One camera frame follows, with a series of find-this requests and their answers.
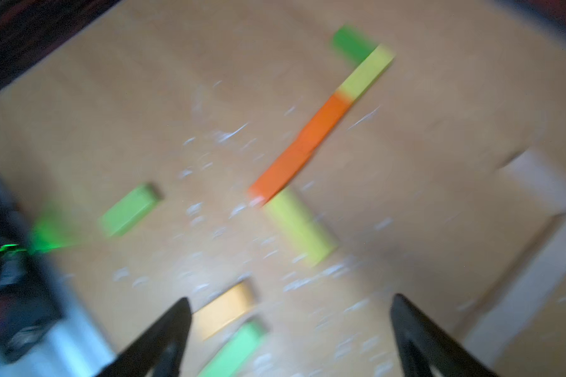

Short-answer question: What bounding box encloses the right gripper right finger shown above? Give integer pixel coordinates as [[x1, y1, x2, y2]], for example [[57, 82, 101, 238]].
[[390, 294, 496, 377]]

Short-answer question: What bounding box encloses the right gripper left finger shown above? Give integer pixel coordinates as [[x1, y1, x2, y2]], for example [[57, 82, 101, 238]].
[[99, 298, 192, 376]]

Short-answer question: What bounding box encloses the yellow block small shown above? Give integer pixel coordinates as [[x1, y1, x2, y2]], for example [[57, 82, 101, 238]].
[[193, 279, 256, 340]]

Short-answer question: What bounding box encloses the natural wood block long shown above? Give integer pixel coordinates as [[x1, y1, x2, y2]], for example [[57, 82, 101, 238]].
[[463, 215, 566, 368]]

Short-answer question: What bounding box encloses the light green block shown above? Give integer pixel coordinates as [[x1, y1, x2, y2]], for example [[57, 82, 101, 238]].
[[198, 317, 268, 377], [99, 183, 161, 237]]

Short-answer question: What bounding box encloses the natural wood block printed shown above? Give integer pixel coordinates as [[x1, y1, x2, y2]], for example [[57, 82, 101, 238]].
[[498, 149, 566, 215]]

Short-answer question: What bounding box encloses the yellow-green block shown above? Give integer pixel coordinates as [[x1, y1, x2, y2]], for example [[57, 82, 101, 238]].
[[335, 45, 396, 104]]

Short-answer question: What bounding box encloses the dark green block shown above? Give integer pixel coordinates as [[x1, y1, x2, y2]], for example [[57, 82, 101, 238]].
[[330, 25, 377, 65]]

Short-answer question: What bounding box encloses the dark orange block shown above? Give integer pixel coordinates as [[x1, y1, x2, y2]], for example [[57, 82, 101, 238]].
[[296, 90, 353, 152]]

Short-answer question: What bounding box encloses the front aluminium rail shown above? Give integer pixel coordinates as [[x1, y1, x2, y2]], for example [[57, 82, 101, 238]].
[[0, 180, 116, 376]]

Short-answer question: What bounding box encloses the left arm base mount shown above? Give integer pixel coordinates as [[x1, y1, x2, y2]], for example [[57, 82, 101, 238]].
[[0, 203, 63, 364]]

